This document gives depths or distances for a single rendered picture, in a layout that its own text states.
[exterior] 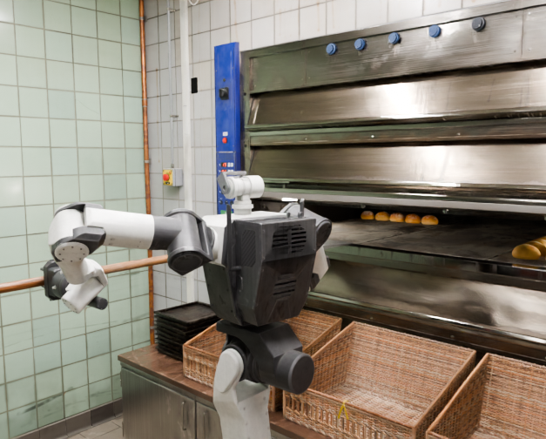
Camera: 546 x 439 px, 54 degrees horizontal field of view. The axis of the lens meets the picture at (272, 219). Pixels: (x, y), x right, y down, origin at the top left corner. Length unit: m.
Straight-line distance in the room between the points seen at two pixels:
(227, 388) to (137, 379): 1.23
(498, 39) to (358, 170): 0.73
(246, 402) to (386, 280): 0.93
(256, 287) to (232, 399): 0.39
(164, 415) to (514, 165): 1.86
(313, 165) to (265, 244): 1.15
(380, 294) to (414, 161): 0.58
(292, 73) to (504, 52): 0.98
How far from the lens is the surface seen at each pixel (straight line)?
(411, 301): 2.29
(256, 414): 1.73
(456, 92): 2.17
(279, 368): 1.53
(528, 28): 2.13
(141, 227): 1.38
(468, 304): 2.20
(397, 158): 2.27
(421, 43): 2.28
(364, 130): 2.34
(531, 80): 2.09
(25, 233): 3.12
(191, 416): 2.56
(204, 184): 3.04
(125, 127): 3.39
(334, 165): 2.43
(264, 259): 1.39
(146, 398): 2.81
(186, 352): 2.54
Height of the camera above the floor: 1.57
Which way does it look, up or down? 7 degrees down
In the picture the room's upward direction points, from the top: straight up
